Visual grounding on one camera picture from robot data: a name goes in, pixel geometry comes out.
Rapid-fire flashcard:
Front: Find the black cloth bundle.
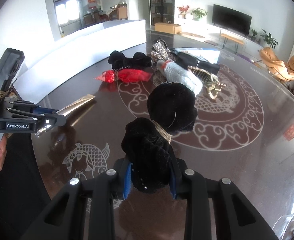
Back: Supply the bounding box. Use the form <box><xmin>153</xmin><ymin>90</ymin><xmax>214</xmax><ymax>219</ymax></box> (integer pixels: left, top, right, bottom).
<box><xmin>108</xmin><ymin>50</ymin><xmax>152</xmax><ymax>70</ymax></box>

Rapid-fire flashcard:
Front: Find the dark display cabinet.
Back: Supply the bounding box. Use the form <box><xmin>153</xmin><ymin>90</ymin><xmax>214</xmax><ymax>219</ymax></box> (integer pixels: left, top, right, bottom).
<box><xmin>150</xmin><ymin>0</ymin><xmax>175</xmax><ymax>25</ymax></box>

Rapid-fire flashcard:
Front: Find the cardboard box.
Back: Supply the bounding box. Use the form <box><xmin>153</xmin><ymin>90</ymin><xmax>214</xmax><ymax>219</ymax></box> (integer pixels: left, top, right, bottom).
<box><xmin>155</xmin><ymin>22</ymin><xmax>182</xmax><ymax>35</ymax></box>

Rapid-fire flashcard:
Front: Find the blue white carton box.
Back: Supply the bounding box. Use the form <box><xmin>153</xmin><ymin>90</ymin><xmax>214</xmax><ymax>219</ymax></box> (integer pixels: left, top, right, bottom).
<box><xmin>187</xmin><ymin>48</ymin><xmax>220</xmax><ymax>63</ymax></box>

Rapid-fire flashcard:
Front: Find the leafy floor plant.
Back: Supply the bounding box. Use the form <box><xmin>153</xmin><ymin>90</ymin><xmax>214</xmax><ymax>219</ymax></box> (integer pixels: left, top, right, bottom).
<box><xmin>260</xmin><ymin>29</ymin><xmax>279</xmax><ymax>49</ymax></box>

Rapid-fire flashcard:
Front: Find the white sorting bin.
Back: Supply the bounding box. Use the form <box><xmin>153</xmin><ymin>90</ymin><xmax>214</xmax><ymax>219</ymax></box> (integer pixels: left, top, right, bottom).
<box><xmin>13</xmin><ymin>20</ymin><xmax>146</xmax><ymax>103</ymax></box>

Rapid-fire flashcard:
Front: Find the black printed box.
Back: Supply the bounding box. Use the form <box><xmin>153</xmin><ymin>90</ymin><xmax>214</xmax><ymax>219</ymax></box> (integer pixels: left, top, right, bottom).
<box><xmin>174</xmin><ymin>52</ymin><xmax>220</xmax><ymax>75</ymax></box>

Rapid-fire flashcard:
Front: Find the orange lounge chair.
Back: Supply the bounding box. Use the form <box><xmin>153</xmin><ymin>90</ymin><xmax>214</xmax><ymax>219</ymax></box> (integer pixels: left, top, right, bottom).
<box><xmin>259</xmin><ymin>47</ymin><xmax>294</xmax><ymax>81</ymax></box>

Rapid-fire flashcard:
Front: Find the wooden bench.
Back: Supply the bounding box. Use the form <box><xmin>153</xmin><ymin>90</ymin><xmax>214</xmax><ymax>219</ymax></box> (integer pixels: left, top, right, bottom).
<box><xmin>220</xmin><ymin>33</ymin><xmax>245</xmax><ymax>54</ymax></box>

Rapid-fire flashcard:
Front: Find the silver sequin bow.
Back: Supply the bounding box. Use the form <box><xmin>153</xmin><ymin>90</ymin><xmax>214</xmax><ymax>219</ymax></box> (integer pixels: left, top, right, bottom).
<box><xmin>150</xmin><ymin>37</ymin><xmax>174</xmax><ymax>63</ymax></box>

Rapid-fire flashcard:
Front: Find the green potted plant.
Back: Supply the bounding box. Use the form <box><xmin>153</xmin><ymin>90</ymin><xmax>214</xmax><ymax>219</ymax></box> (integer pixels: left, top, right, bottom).
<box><xmin>191</xmin><ymin>8</ymin><xmax>208</xmax><ymax>21</ymax></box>

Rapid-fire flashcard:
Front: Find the gold bead chain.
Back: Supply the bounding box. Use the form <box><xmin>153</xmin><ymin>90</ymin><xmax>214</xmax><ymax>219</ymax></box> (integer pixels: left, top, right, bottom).
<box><xmin>187</xmin><ymin>65</ymin><xmax>227</xmax><ymax>100</ymax></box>

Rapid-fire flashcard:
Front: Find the red flower vase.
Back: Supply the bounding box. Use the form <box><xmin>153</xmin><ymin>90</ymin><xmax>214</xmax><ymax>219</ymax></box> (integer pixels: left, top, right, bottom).
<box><xmin>177</xmin><ymin>5</ymin><xmax>190</xmax><ymax>19</ymax></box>

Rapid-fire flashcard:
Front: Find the grey knitted bundle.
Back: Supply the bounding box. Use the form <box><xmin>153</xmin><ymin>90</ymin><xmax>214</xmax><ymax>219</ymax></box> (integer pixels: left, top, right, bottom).
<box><xmin>156</xmin><ymin>60</ymin><xmax>203</xmax><ymax>96</ymax></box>

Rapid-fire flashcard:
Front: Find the black television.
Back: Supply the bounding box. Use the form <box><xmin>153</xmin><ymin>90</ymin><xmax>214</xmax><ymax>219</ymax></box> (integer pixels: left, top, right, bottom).
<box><xmin>212</xmin><ymin>4</ymin><xmax>252</xmax><ymax>35</ymax></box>

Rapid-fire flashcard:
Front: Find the red cloth bundle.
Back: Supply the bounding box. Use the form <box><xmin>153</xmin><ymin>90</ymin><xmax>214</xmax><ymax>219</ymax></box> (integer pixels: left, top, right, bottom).
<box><xmin>95</xmin><ymin>69</ymin><xmax>152</xmax><ymax>83</ymax></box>

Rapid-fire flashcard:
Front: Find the black velvet pouch with twine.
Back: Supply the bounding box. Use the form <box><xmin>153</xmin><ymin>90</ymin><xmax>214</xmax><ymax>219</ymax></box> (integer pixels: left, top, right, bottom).
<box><xmin>121</xmin><ymin>82</ymin><xmax>197</xmax><ymax>193</ymax></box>

